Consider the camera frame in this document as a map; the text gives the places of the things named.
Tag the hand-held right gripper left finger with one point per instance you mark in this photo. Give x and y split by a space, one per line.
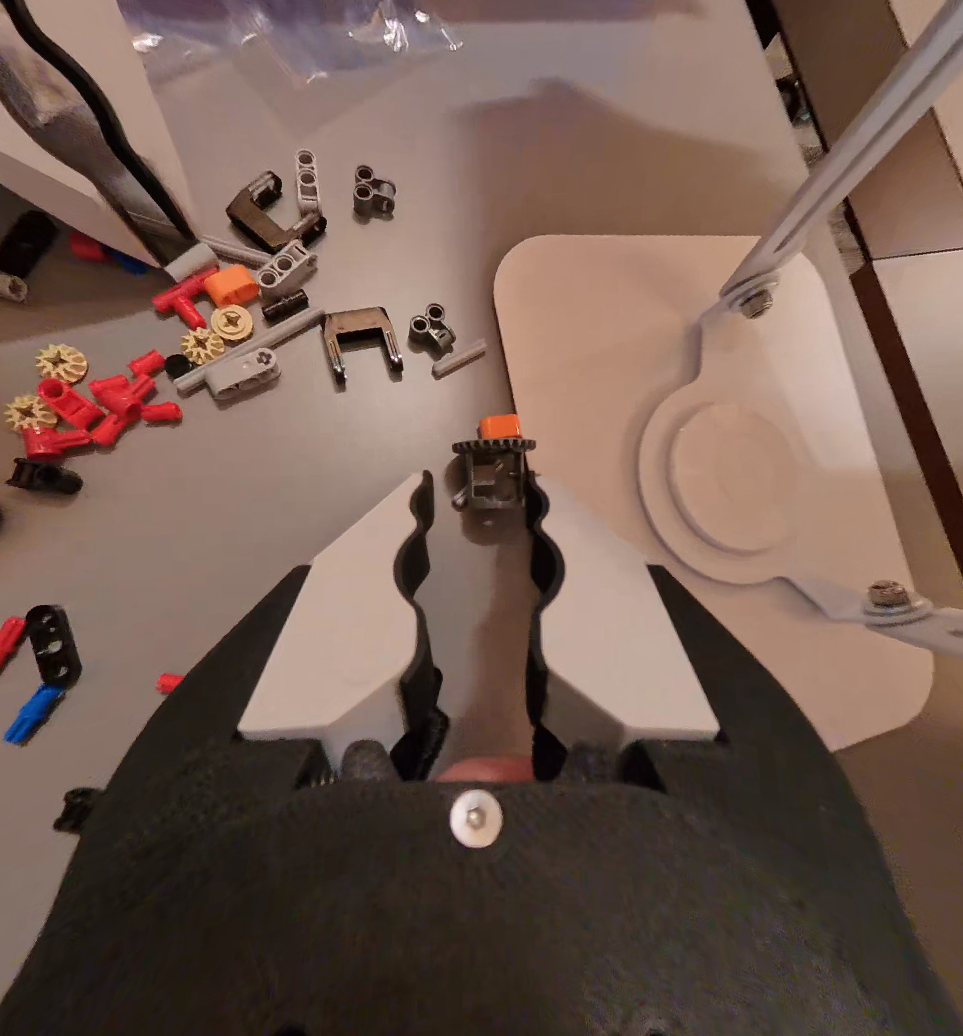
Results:
352 631

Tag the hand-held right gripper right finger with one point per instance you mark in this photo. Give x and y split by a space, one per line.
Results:
611 647

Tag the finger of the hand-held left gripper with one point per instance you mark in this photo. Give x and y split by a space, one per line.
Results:
28 174
125 81

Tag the dark grey lego differential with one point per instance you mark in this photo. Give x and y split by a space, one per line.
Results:
494 482

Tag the blue lego pin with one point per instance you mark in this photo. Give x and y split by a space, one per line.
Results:
32 714
129 261

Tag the tan lego gear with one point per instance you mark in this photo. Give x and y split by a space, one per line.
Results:
192 340
222 317
48 356
16 409

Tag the short grey lego tube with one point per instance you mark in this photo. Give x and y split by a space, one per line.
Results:
192 261

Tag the small red lego bush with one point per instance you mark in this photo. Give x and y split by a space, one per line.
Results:
170 684

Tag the red lego axle connector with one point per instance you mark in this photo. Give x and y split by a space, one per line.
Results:
182 301

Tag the thin grey lego axle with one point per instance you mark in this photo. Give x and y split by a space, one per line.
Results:
234 249

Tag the light grey three-hole lego beam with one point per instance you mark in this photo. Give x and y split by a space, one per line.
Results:
299 190

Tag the orange lego connector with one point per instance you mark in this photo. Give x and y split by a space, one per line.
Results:
230 287

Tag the cluster of red lego connectors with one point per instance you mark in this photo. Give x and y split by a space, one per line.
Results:
117 396

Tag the small black lego bush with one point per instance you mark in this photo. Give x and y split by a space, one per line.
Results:
178 367

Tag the light grey lego connector block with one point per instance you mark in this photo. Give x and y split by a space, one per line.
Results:
285 265

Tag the dark grey lego connector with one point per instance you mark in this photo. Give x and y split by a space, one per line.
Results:
372 202
433 336

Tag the black lego pin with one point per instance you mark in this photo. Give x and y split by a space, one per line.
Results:
285 306

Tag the light grey cross-hole lego beam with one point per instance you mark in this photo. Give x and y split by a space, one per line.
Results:
243 374

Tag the short grey lego axle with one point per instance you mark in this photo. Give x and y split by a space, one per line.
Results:
459 358

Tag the long grey lego axle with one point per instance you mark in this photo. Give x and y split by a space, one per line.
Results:
295 327

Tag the black lego connector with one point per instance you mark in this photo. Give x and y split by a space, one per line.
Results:
44 477

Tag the black lego fork piece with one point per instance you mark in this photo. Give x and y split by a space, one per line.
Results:
360 320

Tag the black three-hole lego beam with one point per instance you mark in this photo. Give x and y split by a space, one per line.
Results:
36 647

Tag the small black lego piece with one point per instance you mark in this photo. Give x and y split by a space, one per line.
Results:
73 809

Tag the clear plastic bag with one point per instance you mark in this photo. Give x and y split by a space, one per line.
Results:
287 40

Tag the white book stand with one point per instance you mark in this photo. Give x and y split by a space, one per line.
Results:
595 340

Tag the black lego frame piece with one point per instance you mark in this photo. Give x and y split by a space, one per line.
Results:
248 217

